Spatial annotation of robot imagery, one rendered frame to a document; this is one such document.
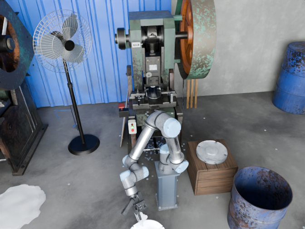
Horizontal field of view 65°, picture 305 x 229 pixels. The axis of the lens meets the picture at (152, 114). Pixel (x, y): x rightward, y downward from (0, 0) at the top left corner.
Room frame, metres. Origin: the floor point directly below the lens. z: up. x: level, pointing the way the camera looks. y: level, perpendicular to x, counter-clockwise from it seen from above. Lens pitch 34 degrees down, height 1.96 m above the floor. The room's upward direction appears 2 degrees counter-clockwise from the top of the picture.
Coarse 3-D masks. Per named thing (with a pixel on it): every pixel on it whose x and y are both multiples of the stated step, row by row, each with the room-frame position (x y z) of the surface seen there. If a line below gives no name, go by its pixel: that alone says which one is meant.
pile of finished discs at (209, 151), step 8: (200, 144) 1.81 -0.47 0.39; (208, 144) 1.80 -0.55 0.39; (216, 144) 1.80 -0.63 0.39; (200, 152) 1.70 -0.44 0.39; (208, 152) 1.69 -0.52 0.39; (216, 152) 1.68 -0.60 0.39; (224, 152) 1.69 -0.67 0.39; (208, 160) 1.58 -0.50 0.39; (216, 160) 1.58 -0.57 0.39; (224, 160) 1.61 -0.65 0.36
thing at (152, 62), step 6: (150, 54) 2.20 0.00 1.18; (156, 54) 2.23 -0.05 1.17; (150, 60) 2.16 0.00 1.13; (156, 60) 2.16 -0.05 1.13; (150, 66) 2.16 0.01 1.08; (156, 66) 2.16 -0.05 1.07; (150, 72) 2.15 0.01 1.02; (156, 72) 2.16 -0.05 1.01; (150, 78) 2.13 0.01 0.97; (156, 78) 2.13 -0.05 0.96; (150, 84) 2.13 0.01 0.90; (156, 84) 2.13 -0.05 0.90
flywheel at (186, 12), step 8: (184, 0) 2.44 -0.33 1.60; (184, 8) 2.49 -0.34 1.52; (184, 16) 2.54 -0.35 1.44; (192, 16) 2.24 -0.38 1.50; (184, 24) 2.55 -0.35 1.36; (192, 24) 2.22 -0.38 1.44; (192, 32) 2.20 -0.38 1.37; (184, 40) 2.51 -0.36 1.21; (192, 40) 2.18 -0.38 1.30; (184, 48) 2.48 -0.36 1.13; (192, 48) 2.16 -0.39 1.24; (184, 56) 2.41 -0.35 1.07; (184, 64) 2.30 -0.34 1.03
